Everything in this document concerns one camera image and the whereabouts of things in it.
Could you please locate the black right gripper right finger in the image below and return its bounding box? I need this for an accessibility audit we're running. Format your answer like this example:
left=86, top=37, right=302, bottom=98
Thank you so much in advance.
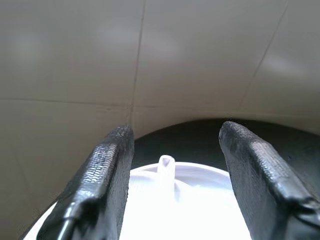
left=218, top=120, right=320, bottom=240

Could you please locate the white ceramic spoon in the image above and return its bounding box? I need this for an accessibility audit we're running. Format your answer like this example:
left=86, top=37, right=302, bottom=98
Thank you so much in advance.
left=157, top=154, right=177, bottom=201

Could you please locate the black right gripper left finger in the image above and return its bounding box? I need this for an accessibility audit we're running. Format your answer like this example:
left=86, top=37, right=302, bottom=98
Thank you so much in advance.
left=36, top=124, right=136, bottom=240

